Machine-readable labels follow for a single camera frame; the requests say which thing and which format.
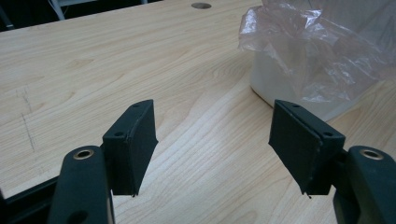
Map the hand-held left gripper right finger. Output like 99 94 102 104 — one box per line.
268 99 347 199

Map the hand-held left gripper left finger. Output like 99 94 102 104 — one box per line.
102 99 160 198

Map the white plastic bin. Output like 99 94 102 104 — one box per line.
248 49 363 123

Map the clear pink plastic bag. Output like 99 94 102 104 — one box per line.
237 0 396 105

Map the white desk frame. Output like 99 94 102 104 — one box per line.
46 0 101 21

